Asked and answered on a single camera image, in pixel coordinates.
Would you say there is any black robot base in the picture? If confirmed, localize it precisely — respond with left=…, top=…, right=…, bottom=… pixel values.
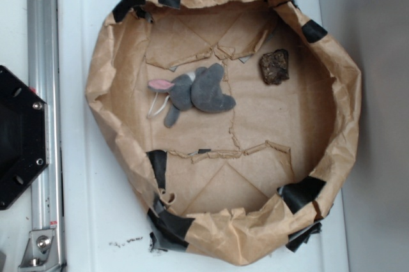
left=1, top=66, right=48, bottom=211

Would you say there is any brown paper bag tray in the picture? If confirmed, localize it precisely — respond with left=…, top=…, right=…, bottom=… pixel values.
left=86, top=0, right=361, bottom=266

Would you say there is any gray plush bunny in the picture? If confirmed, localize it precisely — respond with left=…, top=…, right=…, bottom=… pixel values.
left=148, top=63, right=236, bottom=128

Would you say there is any brown rock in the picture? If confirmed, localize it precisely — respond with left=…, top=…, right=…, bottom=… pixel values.
left=259, top=49, right=289, bottom=85

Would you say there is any aluminum extrusion rail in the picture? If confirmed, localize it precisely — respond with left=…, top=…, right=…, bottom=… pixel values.
left=27, top=0, right=66, bottom=271

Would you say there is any metal corner bracket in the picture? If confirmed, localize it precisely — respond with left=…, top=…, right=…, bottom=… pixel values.
left=18, top=229, right=59, bottom=271

